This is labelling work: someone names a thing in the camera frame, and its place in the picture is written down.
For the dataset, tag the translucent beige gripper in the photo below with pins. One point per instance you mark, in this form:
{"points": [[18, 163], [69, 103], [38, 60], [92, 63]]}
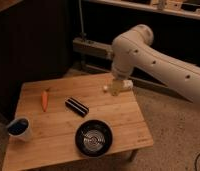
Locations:
{"points": [[116, 87]]}

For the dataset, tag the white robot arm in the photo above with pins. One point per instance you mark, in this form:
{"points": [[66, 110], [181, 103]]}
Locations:
{"points": [[132, 49]]}

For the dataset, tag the long wooden shelf plank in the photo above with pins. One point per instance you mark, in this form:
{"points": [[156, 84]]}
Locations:
{"points": [[92, 48]]}

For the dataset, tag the black rectangular block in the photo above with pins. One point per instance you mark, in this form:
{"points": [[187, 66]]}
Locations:
{"points": [[77, 107]]}

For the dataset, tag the low wooden table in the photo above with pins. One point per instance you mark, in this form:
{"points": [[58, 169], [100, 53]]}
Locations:
{"points": [[53, 131]]}

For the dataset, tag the black round bowl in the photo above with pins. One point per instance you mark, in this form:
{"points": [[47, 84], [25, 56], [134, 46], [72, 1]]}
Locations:
{"points": [[93, 138]]}

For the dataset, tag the grey vertical metal pole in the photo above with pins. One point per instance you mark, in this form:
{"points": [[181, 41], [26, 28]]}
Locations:
{"points": [[83, 34]]}

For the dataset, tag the orange toy carrot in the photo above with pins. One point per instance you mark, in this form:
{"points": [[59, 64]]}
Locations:
{"points": [[44, 99]]}

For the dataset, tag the white cup blue inside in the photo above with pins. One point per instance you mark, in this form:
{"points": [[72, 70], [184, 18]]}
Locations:
{"points": [[20, 128]]}

